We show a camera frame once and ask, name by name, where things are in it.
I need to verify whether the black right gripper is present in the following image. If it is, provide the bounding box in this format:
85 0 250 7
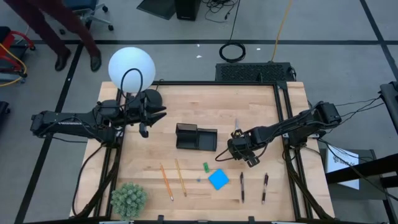
226 129 261 168

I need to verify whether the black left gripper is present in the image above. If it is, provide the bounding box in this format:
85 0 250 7
124 92 168 139

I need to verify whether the black pen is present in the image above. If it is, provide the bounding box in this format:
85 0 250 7
239 172 246 204

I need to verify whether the dark maroon pen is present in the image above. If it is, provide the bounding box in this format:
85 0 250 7
261 172 269 205

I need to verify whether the blue sticky note pad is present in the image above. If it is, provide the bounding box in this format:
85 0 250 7
207 168 230 191

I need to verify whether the yellow pencil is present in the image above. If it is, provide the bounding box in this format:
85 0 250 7
174 158 188 198

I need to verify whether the orange pencil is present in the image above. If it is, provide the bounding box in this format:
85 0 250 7
159 163 175 202

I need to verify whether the black mesh desk organizer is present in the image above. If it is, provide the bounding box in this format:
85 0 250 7
175 123 218 152

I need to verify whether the blue office chair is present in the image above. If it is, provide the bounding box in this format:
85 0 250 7
60 0 114 35

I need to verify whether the white globe table lamp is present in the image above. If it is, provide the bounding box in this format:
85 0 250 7
108 46 164 115

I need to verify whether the black perforated case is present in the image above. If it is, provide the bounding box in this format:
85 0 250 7
215 62 296 83

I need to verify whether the artificial green potted plant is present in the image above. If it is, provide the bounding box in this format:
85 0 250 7
110 182 149 220

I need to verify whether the white paper sheet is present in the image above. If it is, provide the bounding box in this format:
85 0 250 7
325 145 360 190

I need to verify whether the black stand beam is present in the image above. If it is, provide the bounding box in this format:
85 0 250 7
325 154 398 189

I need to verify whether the black flat floor panel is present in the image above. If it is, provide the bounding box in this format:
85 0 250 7
136 0 178 21

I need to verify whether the black computer tower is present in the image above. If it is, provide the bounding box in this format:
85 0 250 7
174 0 202 22

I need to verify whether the person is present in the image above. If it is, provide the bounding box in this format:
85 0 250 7
2 0 103 73

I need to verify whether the black equipment block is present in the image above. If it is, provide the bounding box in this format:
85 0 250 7
378 81 398 134

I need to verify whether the red cart with black pad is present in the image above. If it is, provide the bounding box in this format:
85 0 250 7
0 26 36 85

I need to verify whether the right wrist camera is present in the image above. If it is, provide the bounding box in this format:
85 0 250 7
228 138 248 158

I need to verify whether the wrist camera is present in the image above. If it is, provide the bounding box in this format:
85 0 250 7
126 98 144 121
228 138 248 158

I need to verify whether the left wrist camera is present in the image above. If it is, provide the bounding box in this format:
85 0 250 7
126 98 144 121

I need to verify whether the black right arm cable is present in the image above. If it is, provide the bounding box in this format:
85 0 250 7
215 147 234 163

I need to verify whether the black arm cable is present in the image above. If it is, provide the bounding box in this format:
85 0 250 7
215 147 234 163
119 67 144 104

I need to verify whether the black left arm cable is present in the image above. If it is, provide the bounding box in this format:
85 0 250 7
119 67 144 104

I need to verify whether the black aluminium table frame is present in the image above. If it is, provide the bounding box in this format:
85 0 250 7
70 80 335 224

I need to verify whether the coiled black cable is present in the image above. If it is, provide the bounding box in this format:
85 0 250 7
218 0 246 63

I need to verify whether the yellow hanging cable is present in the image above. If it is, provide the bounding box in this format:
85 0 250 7
271 0 294 62

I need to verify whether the yellow floor cable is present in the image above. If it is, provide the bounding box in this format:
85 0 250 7
0 42 28 87

